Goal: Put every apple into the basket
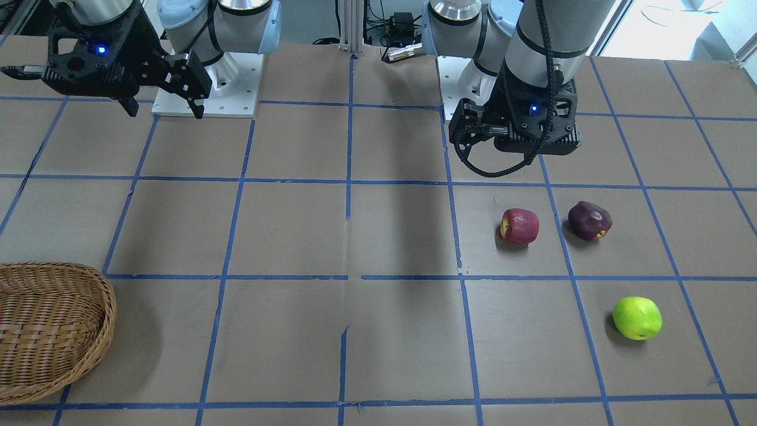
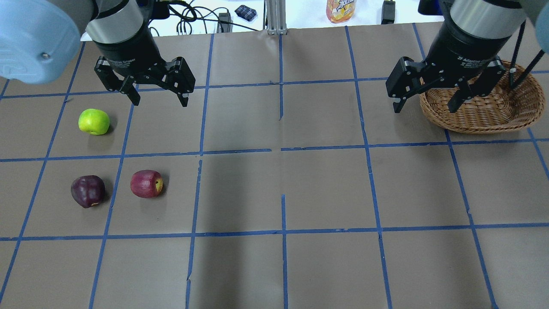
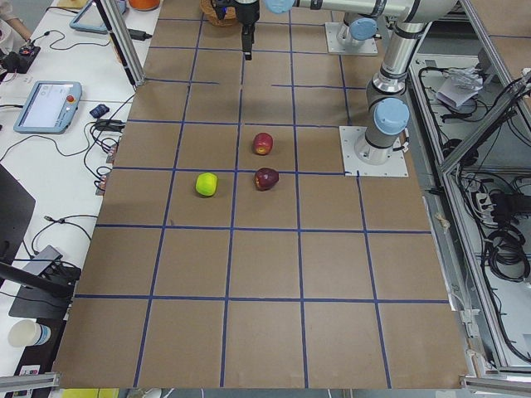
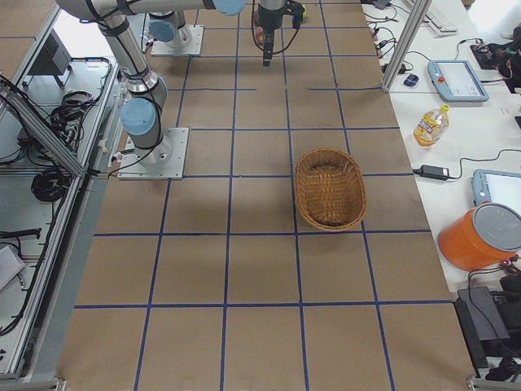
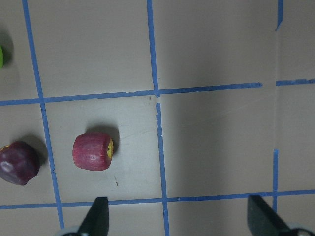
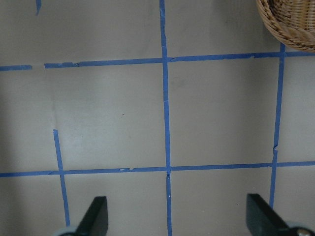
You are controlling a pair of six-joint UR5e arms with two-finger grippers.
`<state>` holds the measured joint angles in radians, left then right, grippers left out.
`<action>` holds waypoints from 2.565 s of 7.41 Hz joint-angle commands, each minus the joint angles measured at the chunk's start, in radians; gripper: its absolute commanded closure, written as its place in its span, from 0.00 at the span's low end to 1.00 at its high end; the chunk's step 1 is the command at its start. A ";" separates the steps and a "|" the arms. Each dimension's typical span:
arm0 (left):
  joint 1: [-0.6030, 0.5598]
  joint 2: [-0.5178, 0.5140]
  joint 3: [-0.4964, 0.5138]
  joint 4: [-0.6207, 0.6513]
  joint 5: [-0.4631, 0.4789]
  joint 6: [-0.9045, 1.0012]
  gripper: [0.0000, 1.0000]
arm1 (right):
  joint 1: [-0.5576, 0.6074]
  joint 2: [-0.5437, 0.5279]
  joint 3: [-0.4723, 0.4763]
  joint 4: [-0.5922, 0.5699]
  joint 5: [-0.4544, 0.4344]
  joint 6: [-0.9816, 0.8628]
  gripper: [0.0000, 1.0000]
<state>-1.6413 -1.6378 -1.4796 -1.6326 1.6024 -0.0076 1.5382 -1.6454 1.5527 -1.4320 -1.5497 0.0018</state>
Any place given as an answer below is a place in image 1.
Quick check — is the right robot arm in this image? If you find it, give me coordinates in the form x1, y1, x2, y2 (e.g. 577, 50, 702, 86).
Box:
2, 1, 282, 119

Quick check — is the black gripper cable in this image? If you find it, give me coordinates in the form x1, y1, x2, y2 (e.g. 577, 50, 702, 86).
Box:
451, 0, 560, 178

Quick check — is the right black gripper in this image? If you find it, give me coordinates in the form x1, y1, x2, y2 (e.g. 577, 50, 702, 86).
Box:
1, 1, 212, 119

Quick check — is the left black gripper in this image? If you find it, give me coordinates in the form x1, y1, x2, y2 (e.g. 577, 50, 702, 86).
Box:
449, 71, 583, 156

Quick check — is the dark red apple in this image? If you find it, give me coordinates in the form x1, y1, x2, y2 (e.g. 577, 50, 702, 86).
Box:
568, 201, 613, 241

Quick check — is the wicker basket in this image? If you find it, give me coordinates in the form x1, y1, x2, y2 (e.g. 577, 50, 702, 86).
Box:
1, 262, 117, 406

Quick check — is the silver metal cylinder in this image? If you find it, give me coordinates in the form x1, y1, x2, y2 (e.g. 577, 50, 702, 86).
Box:
382, 43, 425, 64

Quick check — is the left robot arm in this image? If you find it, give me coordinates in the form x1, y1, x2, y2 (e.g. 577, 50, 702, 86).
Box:
422, 1, 613, 157

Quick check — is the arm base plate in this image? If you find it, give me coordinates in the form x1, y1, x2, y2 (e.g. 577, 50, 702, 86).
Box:
140, 52, 265, 118
437, 56, 540, 125

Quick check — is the green apple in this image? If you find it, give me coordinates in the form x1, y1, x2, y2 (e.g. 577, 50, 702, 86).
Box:
613, 296, 663, 341

